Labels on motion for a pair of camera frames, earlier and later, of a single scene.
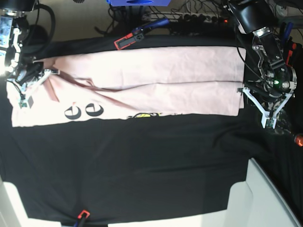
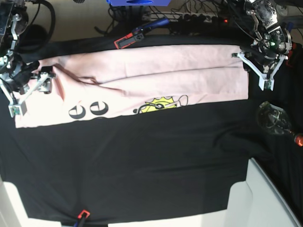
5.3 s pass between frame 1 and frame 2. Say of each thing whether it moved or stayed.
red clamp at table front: stayed
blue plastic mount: stayed
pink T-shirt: moved
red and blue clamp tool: stayed
